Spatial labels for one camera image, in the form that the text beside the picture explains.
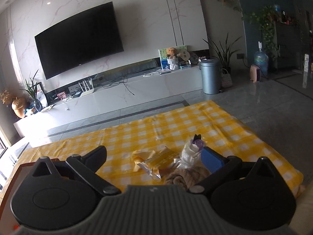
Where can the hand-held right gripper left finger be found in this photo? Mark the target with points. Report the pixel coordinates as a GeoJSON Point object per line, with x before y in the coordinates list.
{"type": "Point", "coordinates": [98, 155]}

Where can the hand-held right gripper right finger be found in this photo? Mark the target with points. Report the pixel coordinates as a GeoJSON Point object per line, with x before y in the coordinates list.
{"type": "Point", "coordinates": [210, 159]}

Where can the beige knitted cloth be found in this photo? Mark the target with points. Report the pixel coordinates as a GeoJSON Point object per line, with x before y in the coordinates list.
{"type": "Point", "coordinates": [185, 176]}

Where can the yellow cloth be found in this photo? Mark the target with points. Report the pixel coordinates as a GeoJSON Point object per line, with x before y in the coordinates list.
{"type": "Point", "coordinates": [143, 156]}

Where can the yellow clear-wrapped packet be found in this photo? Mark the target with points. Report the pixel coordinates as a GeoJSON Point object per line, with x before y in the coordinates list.
{"type": "Point", "coordinates": [161, 159]}

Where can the brown cardboard box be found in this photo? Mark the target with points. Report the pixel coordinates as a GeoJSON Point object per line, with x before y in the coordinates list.
{"type": "Point", "coordinates": [17, 173]}

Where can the yellow checked tablecloth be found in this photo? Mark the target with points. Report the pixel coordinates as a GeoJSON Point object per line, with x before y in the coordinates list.
{"type": "Point", "coordinates": [171, 127]}

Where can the white marble television cabinet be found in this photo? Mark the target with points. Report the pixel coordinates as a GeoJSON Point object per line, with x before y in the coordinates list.
{"type": "Point", "coordinates": [110, 98]}

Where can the white wifi router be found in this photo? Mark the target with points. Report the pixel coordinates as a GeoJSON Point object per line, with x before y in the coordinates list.
{"type": "Point", "coordinates": [86, 93]}

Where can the green paper sheet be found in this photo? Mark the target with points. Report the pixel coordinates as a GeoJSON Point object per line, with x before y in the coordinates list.
{"type": "Point", "coordinates": [48, 108]}

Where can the pink card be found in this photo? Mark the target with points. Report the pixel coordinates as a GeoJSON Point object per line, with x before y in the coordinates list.
{"type": "Point", "coordinates": [61, 95]}

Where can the white blue plastic bag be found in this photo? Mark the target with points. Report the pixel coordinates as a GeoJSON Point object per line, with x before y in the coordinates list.
{"type": "Point", "coordinates": [42, 99]}

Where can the grey round trash can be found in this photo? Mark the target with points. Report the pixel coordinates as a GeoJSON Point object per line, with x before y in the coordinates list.
{"type": "Point", "coordinates": [210, 78]}

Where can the small woven basket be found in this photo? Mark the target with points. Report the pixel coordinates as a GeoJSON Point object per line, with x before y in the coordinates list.
{"type": "Point", "coordinates": [226, 79]}

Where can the green plant in glass vase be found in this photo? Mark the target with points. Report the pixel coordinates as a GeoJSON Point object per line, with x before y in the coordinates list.
{"type": "Point", "coordinates": [33, 90]}

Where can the gold gourd ornament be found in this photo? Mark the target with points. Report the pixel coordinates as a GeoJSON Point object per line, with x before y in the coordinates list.
{"type": "Point", "coordinates": [19, 107]}

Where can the long grey soundbar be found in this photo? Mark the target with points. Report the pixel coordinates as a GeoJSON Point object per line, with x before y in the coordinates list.
{"type": "Point", "coordinates": [137, 68]}

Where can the small pink heater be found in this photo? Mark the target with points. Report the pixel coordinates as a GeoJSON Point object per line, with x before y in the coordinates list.
{"type": "Point", "coordinates": [255, 74]}

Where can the flat grey set-top box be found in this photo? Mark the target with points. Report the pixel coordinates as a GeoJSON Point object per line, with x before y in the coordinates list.
{"type": "Point", "coordinates": [163, 71]}

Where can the tall potted orchid plant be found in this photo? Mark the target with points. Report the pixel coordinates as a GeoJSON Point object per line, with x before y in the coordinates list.
{"type": "Point", "coordinates": [225, 53]}

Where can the round beige hand fan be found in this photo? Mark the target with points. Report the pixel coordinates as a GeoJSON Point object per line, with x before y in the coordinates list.
{"type": "Point", "coordinates": [184, 55]}

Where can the blue water jug with pump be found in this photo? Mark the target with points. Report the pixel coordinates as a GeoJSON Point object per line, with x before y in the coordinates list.
{"type": "Point", "coordinates": [260, 61]}

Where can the gold dried flower bunch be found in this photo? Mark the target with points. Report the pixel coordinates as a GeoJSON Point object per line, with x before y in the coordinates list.
{"type": "Point", "coordinates": [6, 95]}

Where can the colourful painting board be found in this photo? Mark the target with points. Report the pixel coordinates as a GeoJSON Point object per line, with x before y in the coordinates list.
{"type": "Point", "coordinates": [162, 58]}

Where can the brown teddy bear bouquet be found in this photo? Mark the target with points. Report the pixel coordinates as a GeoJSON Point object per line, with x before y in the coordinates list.
{"type": "Point", "coordinates": [172, 51]}

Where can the dark shelf cabinet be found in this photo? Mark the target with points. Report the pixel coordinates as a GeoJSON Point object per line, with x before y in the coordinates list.
{"type": "Point", "coordinates": [288, 46]}

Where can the green trailing pothos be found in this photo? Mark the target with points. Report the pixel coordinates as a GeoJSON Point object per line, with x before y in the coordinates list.
{"type": "Point", "coordinates": [267, 27]}

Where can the black wall television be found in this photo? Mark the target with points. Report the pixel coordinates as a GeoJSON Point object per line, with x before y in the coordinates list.
{"type": "Point", "coordinates": [78, 39]}

